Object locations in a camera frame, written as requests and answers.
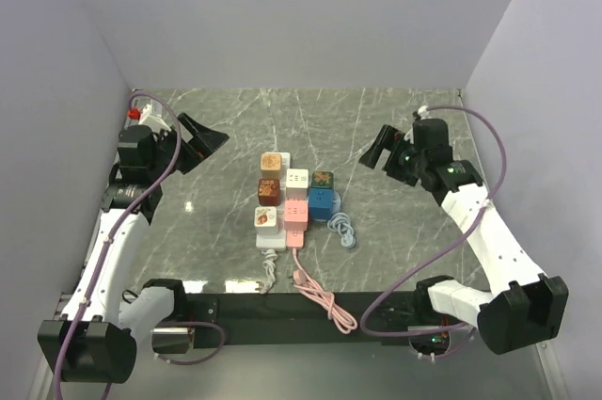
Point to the white patterned cube adapter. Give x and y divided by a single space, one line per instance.
266 221

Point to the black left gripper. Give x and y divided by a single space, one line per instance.
212 138

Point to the light blue round socket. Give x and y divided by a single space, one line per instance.
337 204

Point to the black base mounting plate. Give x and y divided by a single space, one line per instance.
290 318

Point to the pink power strip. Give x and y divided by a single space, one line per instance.
295 239

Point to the brown cube plug adapter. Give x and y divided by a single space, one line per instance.
269 192

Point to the dark green cube adapter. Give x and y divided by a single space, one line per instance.
322 179

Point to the tan cube plug adapter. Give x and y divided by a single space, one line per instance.
271 165

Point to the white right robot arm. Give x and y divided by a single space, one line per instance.
523 305

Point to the pink cube plug adapter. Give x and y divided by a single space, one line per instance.
296 215

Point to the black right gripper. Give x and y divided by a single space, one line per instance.
385 140

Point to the blue cube plug adapter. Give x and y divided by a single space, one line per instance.
320 204

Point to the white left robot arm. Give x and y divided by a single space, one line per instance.
95 338

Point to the white power strip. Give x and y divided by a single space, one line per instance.
277 242

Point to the aluminium front rail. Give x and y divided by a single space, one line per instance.
339 371

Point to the plain white cube adapter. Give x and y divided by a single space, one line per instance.
297 183

